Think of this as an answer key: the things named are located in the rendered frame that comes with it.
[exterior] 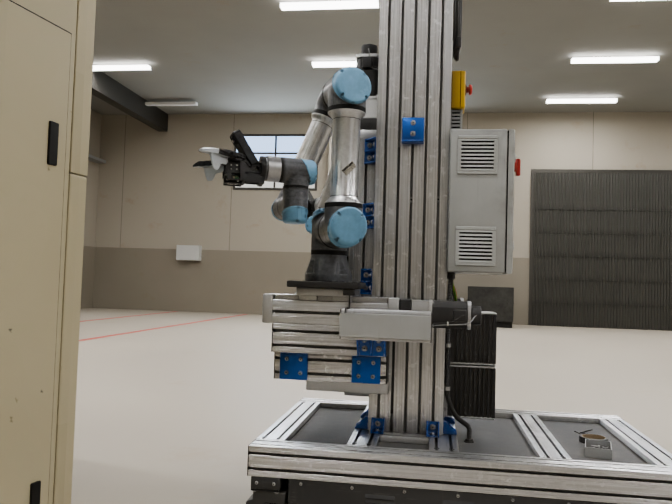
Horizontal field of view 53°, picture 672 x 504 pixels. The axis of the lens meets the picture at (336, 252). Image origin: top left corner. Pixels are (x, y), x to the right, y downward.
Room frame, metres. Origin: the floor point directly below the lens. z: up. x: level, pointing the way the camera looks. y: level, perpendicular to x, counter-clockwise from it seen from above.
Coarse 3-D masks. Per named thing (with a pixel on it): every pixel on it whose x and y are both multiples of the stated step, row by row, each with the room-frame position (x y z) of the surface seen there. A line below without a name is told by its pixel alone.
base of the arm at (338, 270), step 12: (312, 252) 2.12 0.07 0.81; (324, 252) 2.09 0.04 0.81; (336, 252) 2.09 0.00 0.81; (312, 264) 2.12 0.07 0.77; (324, 264) 2.08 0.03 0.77; (336, 264) 2.09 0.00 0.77; (348, 264) 2.14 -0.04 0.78; (312, 276) 2.09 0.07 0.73; (324, 276) 2.07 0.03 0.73; (336, 276) 2.08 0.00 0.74; (348, 276) 2.11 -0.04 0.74
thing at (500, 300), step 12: (468, 288) 11.94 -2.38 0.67; (480, 288) 11.90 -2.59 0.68; (492, 288) 11.86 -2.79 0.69; (504, 288) 11.82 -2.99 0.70; (468, 300) 11.94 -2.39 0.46; (480, 300) 11.90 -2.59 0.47; (492, 300) 11.86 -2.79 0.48; (504, 300) 11.82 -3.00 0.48; (504, 312) 11.82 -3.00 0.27; (504, 324) 11.92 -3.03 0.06
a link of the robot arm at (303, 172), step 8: (288, 160) 1.94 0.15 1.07; (296, 160) 1.95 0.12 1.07; (304, 160) 1.96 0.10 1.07; (312, 160) 1.98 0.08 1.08; (288, 168) 1.93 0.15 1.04; (296, 168) 1.94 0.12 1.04; (304, 168) 1.94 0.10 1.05; (312, 168) 1.95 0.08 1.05; (288, 176) 1.94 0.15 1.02; (296, 176) 1.94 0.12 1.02; (304, 176) 1.95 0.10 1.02; (312, 176) 1.96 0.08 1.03; (288, 184) 1.94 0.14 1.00; (296, 184) 1.94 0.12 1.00; (304, 184) 1.95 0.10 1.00; (312, 184) 1.98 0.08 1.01
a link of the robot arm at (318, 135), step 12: (324, 108) 2.09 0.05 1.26; (312, 120) 2.12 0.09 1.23; (324, 120) 2.09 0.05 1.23; (312, 132) 2.09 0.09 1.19; (324, 132) 2.09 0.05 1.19; (312, 144) 2.08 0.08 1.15; (324, 144) 2.10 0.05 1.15; (300, 156) 2.08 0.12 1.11; (312, 156) 2.08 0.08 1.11; (276, 204) 2.05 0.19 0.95; (276, 216) 2.09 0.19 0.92
